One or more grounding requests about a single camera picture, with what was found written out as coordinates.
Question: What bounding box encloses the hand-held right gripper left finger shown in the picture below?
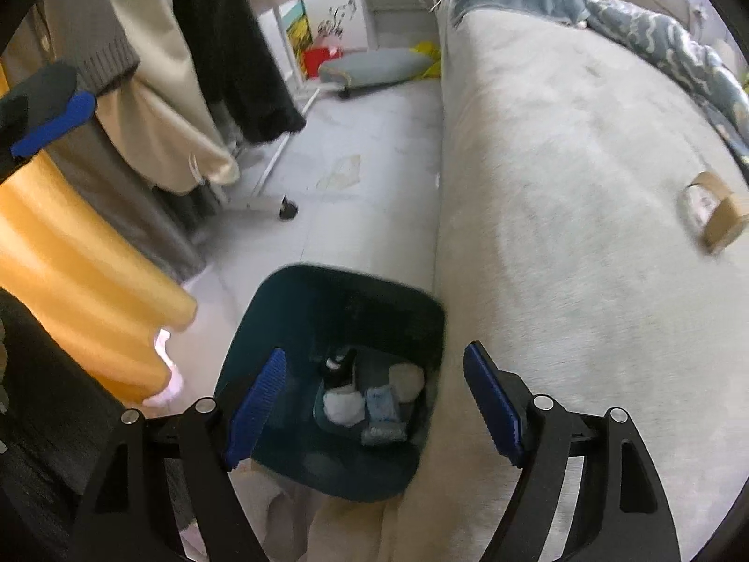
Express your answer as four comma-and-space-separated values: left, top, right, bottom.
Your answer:
70, 347, 287, 562

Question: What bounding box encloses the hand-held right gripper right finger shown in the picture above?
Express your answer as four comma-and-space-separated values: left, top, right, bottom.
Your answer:
463, 340, 683, 562

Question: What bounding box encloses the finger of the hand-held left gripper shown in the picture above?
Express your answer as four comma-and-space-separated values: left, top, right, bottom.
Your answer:
0, 61, 98, 182

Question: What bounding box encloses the dark teal trash bin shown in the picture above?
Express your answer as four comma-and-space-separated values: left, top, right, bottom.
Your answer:
213, 263, 447, 503

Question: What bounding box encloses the grey knit garment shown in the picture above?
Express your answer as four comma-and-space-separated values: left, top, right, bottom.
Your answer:
41, 0, 142, 96

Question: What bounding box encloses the beige garment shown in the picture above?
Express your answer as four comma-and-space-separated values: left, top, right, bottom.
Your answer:
96, 0, 241, 195

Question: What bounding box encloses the yellow cloth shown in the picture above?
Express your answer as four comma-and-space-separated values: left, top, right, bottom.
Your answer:
0, 149, 198, 407

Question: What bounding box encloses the grey bed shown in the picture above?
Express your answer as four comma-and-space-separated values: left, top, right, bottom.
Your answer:
304, 8, 749, 562

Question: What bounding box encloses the white clothes rack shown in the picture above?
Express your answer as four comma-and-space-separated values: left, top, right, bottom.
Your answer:
231, 83, 330, 222

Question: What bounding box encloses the yellow picture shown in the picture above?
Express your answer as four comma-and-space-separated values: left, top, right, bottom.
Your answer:
284, 0, 312, 52

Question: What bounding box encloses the brown cardboard tape roll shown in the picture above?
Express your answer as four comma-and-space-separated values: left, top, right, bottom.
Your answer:
680, 171, 749, 255

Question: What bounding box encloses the grey padded stool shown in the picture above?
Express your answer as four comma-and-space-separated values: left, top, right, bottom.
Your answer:
319, 48, 432, 98

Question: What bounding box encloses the yellow plastic bag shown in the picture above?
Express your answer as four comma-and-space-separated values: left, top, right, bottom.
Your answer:
411, 41, 444, 81

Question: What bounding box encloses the blue cloud-patterned blanket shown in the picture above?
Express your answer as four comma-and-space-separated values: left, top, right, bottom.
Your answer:
515, 0, 749, 172

